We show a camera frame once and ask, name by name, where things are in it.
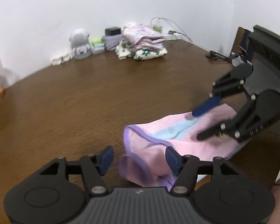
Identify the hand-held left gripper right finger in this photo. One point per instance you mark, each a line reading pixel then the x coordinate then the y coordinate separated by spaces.
pixel 171 159

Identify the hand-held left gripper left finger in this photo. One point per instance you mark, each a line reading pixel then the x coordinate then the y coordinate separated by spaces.
pixel 106 159

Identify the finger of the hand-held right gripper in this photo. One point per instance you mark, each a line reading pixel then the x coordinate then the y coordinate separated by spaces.
pixel 206 106
pixel 231 127

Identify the pink and blue mesh garment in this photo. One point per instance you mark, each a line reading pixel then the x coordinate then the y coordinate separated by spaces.
pixel 154 144

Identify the folded pink floral clothes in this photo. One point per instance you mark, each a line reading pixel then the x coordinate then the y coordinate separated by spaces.
pixel 142 36

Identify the wooden chair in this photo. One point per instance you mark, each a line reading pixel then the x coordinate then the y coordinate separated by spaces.
pixel 241 44

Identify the white power strip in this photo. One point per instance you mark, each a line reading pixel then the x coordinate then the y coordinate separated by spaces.
pixel 175 36

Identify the green bottle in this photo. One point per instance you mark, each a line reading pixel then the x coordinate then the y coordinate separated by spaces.
pixel 157 26

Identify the green and white small boxes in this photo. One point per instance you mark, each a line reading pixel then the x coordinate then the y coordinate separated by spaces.
pixel 98 45

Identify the grey box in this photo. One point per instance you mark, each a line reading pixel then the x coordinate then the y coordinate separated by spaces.
pixel 110 43

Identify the white astronaut figure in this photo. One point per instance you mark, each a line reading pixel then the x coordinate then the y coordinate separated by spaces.
pixel 80 44

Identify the black power adapter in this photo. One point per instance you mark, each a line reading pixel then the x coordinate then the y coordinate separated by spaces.
pixel 112 31

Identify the plastic bag of snacks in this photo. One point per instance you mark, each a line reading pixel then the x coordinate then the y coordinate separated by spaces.
pixel 0 84

